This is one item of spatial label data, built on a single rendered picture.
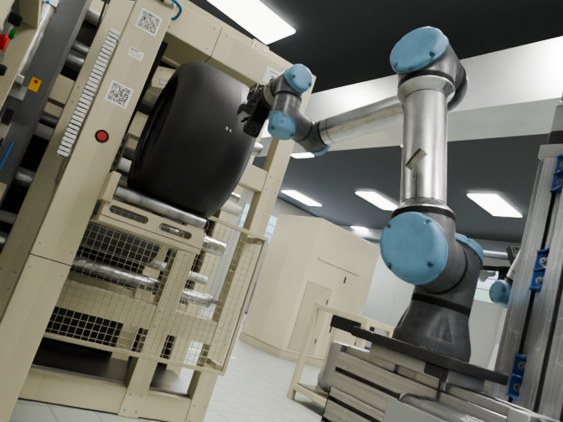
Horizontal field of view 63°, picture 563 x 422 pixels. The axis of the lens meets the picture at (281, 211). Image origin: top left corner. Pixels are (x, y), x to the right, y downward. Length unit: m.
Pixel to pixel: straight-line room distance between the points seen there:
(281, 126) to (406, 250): 0.53
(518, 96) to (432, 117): 3.59
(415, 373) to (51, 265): 1.18
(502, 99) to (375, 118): 3.44
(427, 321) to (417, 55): 0.53
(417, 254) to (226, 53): 1.58
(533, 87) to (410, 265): 3.79
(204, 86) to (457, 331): 1.12
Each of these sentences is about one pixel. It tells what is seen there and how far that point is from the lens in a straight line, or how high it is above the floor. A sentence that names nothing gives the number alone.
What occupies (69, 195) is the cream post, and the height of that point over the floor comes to 0.83.
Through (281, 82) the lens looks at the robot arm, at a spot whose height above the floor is 1.26.
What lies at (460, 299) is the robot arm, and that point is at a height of 0.83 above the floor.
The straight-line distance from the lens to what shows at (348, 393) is 1.03.
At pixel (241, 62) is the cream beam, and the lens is 2.23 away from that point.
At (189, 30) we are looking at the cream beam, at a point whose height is 1.69.
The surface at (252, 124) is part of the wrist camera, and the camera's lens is 1.39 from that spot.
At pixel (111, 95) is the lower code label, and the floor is 1.20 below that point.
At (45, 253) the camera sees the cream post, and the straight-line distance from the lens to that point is 1.68.
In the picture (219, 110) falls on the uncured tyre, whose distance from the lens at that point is 1.61.
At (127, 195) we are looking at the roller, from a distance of 1.62.
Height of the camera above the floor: 0.72
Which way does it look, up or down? 10 degrees up
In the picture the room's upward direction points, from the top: 18 degrees clockwise
